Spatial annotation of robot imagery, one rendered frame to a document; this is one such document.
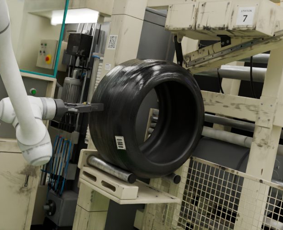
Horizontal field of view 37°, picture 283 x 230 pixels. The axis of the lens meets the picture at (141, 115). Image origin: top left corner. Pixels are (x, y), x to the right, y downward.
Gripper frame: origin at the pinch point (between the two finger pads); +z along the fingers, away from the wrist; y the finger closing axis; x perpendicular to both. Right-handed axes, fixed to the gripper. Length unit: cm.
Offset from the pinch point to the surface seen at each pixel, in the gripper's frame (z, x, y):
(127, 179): 12.2, 30.9, -9.8
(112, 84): 9.1, -9.6, 1.5
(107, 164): 12.9, 29.0, 7.7
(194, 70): 71, -17, 14
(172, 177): 40, 34, -9
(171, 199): 39, 44, -11
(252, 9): 58, -47, -31
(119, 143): 6.8, 14.1, -9.5
